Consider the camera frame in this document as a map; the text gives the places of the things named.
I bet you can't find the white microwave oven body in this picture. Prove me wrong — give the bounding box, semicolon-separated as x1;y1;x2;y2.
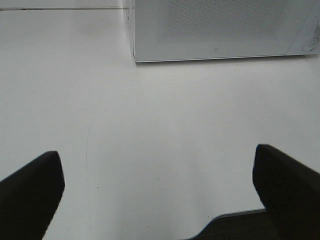
127;0;320;63

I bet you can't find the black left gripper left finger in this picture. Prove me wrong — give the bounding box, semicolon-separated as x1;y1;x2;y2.
0;151;65;240

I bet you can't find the round door release button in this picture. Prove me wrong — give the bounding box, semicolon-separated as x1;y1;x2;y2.
302;37;320;52

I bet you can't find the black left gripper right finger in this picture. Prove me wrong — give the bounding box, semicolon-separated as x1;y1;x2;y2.
252;144;320;240

